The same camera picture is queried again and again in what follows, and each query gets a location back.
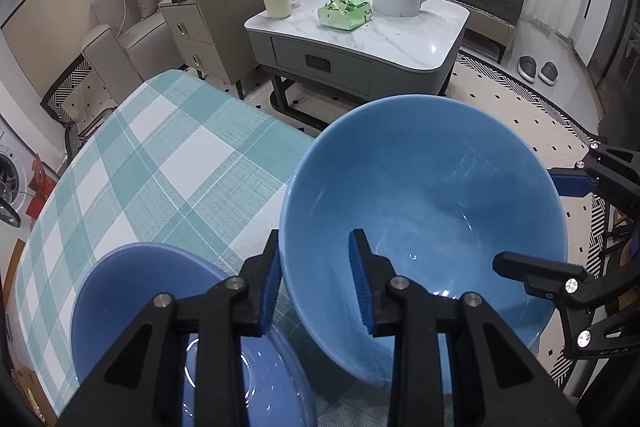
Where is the large blue bowl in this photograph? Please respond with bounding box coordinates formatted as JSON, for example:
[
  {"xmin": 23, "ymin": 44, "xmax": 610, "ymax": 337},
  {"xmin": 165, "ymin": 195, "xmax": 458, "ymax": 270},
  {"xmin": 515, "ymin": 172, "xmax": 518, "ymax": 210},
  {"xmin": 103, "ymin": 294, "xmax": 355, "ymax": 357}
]
[{"xmin": 58, "ymin": 235, "xmax": 318, "ymax": 426}]

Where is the light blue bowl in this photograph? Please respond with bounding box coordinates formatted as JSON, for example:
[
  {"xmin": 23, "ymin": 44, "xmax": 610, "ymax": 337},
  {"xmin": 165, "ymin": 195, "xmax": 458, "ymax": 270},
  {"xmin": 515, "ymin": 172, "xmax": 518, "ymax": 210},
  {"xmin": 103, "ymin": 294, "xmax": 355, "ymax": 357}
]
[{"xmin": 279, "ymin": 94, "xmax": 567, "ymax": 387}]

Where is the grey slippers pair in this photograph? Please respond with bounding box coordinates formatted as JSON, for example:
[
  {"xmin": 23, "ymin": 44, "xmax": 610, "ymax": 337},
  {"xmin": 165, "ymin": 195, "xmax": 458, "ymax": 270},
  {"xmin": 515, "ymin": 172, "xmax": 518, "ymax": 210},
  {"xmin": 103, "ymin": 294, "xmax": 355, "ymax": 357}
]
[{"xmin": 516, "ymin": 55, "xmax": 559, "ymax": 86}]

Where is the red open cardboard box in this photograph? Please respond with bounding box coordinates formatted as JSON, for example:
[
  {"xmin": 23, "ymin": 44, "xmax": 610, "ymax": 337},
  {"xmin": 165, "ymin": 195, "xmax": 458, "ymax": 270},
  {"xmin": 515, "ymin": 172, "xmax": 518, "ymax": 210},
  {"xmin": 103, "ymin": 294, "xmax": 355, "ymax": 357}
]
[{"xmin": 26, "ymin": 156, "xmax": 56, "ymax": 220}]

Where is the teal checked tablecloth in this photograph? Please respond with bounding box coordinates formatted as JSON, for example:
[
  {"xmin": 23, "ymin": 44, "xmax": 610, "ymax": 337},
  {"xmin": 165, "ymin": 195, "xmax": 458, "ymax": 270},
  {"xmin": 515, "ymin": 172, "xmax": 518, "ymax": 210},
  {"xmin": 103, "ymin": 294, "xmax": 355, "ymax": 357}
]
[{"xmin": 8, "ymin": 69, "xmax": 452, "ymax": 427}]

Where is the white washing machine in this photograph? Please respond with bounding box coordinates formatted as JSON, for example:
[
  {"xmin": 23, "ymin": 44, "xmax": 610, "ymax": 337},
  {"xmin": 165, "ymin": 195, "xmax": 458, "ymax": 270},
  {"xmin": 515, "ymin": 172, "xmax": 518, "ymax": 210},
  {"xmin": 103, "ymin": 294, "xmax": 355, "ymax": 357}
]
[{"xmin": 0, "ymin": 119, "xmax": 35, "ymax": 236}]

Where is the white marble coffee table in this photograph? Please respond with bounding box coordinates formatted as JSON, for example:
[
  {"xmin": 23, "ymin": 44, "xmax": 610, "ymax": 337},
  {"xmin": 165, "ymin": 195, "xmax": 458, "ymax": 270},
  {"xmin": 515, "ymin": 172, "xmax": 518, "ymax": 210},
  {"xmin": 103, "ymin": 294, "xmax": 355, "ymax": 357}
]
[{"xmin": 244, "ymin": 0, "xmax": 470, "ymax": 131}]

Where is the green tissue pack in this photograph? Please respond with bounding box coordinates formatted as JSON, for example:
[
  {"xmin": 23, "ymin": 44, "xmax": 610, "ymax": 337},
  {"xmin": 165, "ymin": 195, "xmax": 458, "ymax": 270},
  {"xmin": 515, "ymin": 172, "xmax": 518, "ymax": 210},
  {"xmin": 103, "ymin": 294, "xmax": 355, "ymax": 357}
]
[{"xmin": 317, "ymin": 0, "xmax": 372, "ymax": 31}]

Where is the grey drawer cabinet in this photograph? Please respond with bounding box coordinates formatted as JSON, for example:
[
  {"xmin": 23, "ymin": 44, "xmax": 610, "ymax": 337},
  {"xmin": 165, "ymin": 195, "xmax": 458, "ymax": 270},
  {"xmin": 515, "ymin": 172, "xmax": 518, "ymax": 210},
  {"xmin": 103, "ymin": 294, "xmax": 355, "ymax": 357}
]
[{"xmin": 160, "ymin": 0, "xmax": 265, "ymax": 83}]

